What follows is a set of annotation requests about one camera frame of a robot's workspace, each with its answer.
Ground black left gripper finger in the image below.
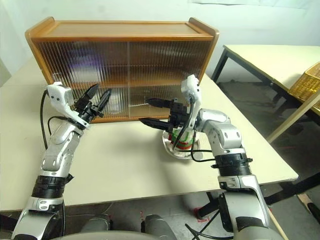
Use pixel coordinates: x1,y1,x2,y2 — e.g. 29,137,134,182
82,83,100,103
95,88,112,112

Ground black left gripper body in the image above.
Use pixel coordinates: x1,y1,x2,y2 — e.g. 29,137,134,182
74,96,105,123

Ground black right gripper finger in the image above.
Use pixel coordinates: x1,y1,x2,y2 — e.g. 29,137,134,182
145,98,173,109
139,117,174,133

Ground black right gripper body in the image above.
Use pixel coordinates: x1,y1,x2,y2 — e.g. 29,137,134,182
167,98,193,133

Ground white plush bear toy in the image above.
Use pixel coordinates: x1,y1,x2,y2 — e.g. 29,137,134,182
169,126,197,151

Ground silver metal bowl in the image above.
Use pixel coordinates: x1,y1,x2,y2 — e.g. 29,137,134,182
161,129,201,160

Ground ribbed clear sliding door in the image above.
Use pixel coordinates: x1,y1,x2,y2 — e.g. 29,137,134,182
32,41,130,120
127,41,213,118

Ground brown wooden cabinet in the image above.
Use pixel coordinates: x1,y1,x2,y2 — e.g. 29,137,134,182
24,16,220,125

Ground black table leg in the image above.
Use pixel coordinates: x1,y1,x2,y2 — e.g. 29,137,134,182
262,172,320,205
197,191,226,218

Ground beige table black legs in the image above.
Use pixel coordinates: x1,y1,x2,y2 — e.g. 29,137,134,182
211,44,320,118

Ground grey rounded shape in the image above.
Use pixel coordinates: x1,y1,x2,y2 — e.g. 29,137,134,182
81,214,112,233
141,213,178,240

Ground light wooden beam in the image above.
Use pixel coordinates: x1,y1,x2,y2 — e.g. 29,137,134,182
267,92,320,144

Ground yellow wicker basket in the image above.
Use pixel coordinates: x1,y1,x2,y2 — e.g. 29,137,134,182
289,62,320,111

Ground thin light wooden stick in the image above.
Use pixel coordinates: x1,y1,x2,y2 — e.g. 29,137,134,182
269,213,288,240

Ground light wood plank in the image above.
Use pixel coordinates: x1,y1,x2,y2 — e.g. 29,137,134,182
296,192,313,208

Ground black shoe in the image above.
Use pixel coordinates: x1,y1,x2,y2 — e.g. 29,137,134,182
306,201,320,221

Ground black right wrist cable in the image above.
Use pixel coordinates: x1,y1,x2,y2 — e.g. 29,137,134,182
172,97,221,163

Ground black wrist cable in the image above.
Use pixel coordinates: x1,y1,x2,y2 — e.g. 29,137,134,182
172,97,221,163
40,89,76,150

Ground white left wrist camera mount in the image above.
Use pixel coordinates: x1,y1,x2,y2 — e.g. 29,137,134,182
46,81,91,130

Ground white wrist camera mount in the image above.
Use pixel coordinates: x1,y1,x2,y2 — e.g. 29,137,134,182
46,81,91,130
180,74,201,131

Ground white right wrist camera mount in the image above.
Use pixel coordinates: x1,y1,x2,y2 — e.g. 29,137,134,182
180,74,201,131

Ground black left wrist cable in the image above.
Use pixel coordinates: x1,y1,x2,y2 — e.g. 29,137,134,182
40,89,76,150

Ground black lower arm cable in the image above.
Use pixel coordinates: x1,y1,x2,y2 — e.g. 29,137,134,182
184,223,235,238

